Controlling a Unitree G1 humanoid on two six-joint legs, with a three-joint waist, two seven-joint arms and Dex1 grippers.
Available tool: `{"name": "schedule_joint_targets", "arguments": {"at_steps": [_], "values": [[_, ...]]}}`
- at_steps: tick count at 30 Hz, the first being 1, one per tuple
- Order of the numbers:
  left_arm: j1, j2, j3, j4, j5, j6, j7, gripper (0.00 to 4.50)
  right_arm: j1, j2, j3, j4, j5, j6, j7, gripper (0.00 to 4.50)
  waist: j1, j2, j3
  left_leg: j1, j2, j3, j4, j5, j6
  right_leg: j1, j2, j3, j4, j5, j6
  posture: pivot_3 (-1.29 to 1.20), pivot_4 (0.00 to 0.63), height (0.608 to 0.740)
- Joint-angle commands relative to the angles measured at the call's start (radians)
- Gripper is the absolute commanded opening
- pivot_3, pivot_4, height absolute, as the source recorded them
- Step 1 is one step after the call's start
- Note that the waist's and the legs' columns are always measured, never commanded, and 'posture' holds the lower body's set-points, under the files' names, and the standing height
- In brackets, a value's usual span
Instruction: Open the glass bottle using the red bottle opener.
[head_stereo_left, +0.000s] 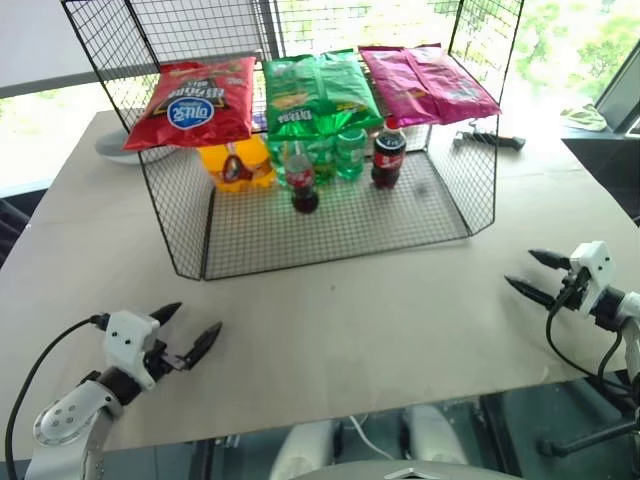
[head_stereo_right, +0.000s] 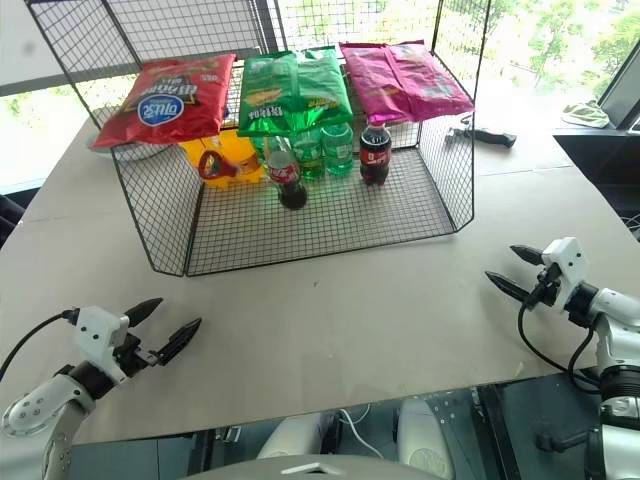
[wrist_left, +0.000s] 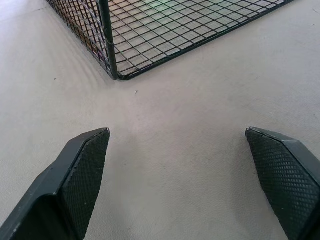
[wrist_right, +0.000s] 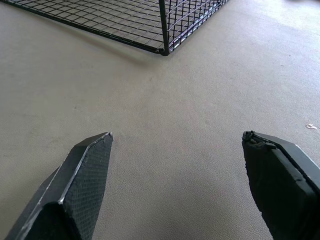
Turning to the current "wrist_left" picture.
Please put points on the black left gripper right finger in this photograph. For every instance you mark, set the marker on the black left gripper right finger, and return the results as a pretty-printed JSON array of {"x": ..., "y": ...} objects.
[{"x": 287, "y": 180}]

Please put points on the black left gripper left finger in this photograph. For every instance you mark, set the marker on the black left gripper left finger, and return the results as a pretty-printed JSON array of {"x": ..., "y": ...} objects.
[{"x": 62, "y": 190}]

